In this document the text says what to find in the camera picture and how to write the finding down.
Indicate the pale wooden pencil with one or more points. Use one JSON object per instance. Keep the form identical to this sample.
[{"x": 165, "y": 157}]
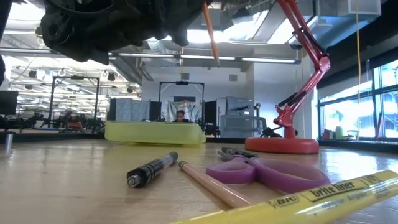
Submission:
[{"x": 214, "y": 186}]

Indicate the black pen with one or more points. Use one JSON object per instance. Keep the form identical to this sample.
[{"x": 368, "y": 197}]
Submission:
[{"x": 241, "y": 152}]

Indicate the black marker silver end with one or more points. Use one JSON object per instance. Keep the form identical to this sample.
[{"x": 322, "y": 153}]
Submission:
[{"x": 149, "y": 171}]

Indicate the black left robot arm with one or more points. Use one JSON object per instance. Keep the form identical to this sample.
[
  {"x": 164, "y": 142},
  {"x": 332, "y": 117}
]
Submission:
[{"x": 3, "y": 12}]

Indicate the black frame rig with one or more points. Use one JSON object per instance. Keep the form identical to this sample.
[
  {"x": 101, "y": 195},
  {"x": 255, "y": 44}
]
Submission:
[
  {"x": 182, "y": 83},
  {"x": 74, "y": 77}
]

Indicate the green bottle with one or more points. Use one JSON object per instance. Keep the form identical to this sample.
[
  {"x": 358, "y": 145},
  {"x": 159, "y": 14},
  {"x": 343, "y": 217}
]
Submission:
[{"x": 339, "y": 132}]

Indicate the grey cabinet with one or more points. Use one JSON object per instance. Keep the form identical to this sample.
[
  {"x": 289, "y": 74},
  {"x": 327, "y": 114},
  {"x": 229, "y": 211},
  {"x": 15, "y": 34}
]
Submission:
[{"x": 239, "y": 119}]

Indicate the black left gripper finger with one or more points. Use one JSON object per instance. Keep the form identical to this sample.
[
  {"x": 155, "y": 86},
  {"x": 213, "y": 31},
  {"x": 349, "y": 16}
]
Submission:
[{"x": 177, "y": 18}]

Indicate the yellow BIC highlighter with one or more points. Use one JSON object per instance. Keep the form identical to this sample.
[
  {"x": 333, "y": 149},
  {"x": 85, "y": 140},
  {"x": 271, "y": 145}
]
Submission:
[{"x": 311, "y": 199}]

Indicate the red desk lamp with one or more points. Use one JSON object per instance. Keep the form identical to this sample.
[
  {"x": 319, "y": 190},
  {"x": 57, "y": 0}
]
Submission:
[{"x": 281, "y": 144}]

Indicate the orange pencil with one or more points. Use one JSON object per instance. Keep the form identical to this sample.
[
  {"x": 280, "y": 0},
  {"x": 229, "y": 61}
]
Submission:
[{"x": 211, "y": 31}]

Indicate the red container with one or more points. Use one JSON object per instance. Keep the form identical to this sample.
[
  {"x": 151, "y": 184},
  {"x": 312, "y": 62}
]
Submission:
[{"x": 326, "y": 134}]

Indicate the black aluminium table frame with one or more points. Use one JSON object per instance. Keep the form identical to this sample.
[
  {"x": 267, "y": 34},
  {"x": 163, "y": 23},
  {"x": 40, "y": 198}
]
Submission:
[{"x": 46, "y": 137}]

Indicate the dark monitor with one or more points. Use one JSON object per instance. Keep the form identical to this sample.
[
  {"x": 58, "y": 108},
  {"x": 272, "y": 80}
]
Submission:
[{"x": 7, "y": 102}]

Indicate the yellow-green translucent supply box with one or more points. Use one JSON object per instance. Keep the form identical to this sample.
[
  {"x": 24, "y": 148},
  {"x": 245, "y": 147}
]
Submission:
[{"x": 155, "y": 133}]

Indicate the person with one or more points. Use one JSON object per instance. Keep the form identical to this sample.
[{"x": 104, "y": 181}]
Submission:
[{"x": 180, "y": 116}]

